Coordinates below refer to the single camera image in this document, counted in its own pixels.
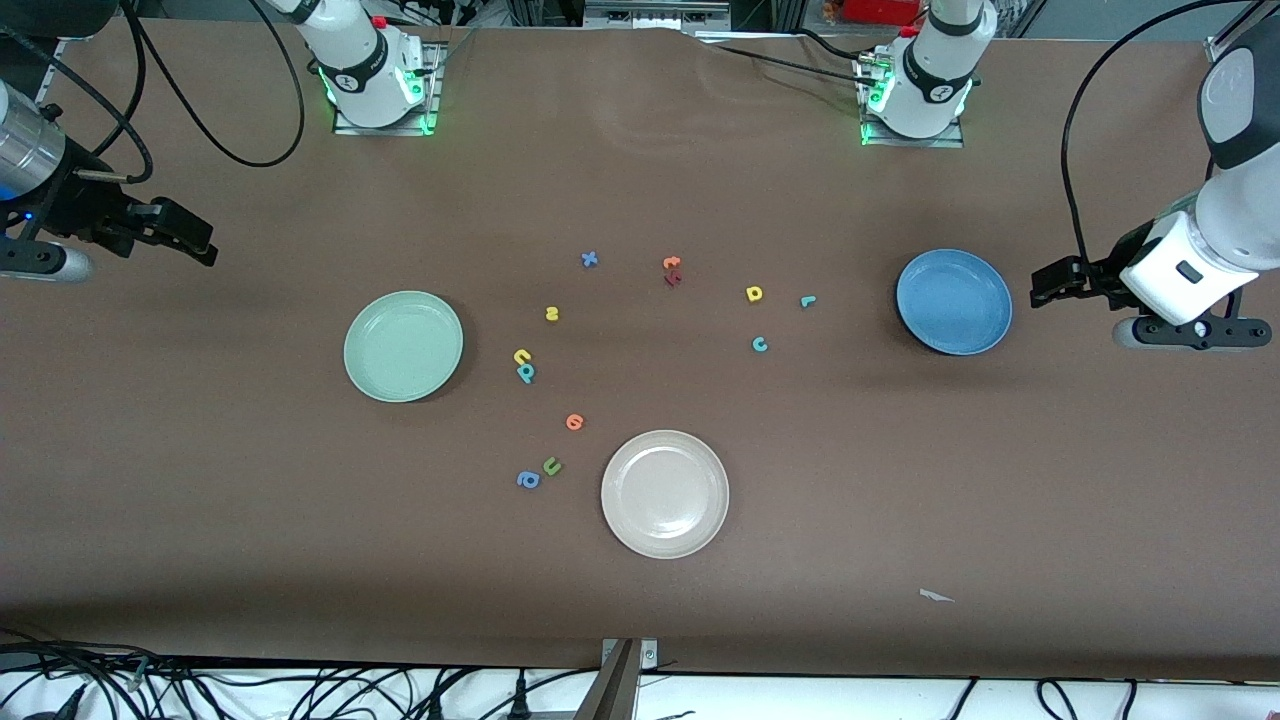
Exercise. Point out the beige plate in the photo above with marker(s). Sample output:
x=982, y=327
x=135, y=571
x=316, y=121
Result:
x=665, y=493

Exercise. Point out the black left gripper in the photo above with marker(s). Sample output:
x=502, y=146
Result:
x=1112, y=264

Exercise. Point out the green plate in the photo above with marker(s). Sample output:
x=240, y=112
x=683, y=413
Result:
x=400, y=345

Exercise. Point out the brown table cover sheet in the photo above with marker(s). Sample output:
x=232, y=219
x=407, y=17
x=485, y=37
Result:
x=200, y=520

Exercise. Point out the aluminium table leg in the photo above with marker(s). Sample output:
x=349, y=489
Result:
x=610, y=695

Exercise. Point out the silver corner bracket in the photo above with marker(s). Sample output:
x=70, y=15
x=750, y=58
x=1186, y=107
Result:
x=650, y=655

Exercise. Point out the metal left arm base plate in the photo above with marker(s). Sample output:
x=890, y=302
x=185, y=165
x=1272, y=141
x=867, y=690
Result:
x=950, y=142

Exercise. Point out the blue plate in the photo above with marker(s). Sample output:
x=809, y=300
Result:
x=955, y=300

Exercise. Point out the red background object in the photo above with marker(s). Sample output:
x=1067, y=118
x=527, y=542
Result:
x=880, y=10

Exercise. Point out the aluminium frame rail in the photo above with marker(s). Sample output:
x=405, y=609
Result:
x=48, y=85

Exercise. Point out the teal letter p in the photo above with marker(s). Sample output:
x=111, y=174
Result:
x=527, y=371

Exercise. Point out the aluminium frame post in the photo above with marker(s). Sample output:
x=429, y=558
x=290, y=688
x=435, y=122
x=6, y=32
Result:
x=1215, y=48

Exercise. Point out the white paper scrap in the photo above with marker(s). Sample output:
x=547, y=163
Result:
x=933, y=596

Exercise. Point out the silver metal box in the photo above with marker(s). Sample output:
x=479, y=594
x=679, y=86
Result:
x=655, y=15

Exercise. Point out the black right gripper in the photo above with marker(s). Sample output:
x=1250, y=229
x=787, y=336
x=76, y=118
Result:
x=82, y=205

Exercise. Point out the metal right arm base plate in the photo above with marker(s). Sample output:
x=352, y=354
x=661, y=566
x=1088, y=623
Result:
x=345, y=129

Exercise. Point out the blue letter a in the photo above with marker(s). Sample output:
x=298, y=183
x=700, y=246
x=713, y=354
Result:
x=520, y=478

